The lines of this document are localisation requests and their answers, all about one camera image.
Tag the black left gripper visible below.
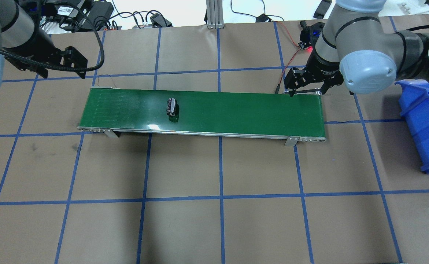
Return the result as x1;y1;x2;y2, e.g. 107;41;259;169
15;29;88;70

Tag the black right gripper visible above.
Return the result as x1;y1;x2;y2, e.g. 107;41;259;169
285;51;344;97

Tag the dark brown cylindrical capacitor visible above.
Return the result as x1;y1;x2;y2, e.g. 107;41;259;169
166;98;179;117

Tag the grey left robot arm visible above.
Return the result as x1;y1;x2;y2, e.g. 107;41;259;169
0;0;88;87

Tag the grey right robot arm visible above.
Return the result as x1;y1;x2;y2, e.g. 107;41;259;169
284;0;429;96

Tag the green conveyor belt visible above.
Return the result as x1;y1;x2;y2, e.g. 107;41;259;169
78;87;327;146

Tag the small red-lit controller board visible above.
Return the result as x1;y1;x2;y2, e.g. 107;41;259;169
298;41;313;50

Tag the black power adapter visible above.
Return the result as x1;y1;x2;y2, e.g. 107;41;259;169
149;13;173;28

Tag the blue plastic bin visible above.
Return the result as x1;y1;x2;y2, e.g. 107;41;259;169
395;80;429;174

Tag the red black conveyor cable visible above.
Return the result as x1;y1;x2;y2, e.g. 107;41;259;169
273;21;310;94

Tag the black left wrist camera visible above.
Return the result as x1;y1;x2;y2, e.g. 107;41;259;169
20;0;94;22

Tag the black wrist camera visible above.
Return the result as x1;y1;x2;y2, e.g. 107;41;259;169
20;0;94;22
299;21;325;47

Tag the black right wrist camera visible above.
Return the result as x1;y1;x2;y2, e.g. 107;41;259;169
299;21;325;47

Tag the aluminium frame post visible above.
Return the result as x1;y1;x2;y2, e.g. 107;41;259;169
206;0;225;29

